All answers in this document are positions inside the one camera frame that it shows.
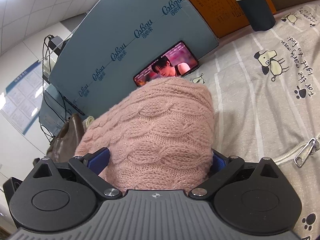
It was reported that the pink knit sweater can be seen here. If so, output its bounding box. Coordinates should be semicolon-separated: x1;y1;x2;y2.
74;77;215;193

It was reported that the orange cardboard box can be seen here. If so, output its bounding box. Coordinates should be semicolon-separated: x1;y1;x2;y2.
171;0;277;39

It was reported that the dark blue vacuum bottle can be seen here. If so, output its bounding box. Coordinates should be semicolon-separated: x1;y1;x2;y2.
221;0;276;32

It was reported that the blue framed wall notice board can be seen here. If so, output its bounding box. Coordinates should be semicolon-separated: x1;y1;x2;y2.
0;60;44;135

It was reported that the tall black power adapter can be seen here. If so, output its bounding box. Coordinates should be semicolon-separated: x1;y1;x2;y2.
49;35;63;53

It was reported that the dog printed bed sheet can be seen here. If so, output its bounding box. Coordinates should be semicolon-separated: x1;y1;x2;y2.
185;4;320;240

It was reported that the white translucent adapter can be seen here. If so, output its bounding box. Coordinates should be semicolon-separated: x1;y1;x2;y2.
41;56;59;80

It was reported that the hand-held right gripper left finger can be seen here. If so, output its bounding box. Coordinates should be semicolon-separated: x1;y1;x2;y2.
25;148;121;200

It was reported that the black printed strap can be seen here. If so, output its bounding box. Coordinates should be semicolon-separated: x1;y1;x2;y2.
61;95;86;115

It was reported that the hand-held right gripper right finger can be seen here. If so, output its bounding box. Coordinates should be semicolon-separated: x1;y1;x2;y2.
189;149;285;200

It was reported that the black cable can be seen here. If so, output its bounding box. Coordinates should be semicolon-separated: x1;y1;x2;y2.
40;35;65;140

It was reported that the labelled blue cardboard box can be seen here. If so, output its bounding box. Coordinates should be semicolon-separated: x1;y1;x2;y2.
39;84;67;136

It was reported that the large blue cardboard box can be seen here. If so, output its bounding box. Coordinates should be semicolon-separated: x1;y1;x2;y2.
47;0;220;117

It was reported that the smartphone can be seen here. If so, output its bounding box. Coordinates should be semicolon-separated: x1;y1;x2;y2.
133;40;200;88

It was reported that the metal zipper pull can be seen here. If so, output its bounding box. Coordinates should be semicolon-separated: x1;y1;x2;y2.
294;138;318;167

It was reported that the brown leather bag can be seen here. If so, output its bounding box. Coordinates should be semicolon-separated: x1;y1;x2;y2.
46;114;85;163

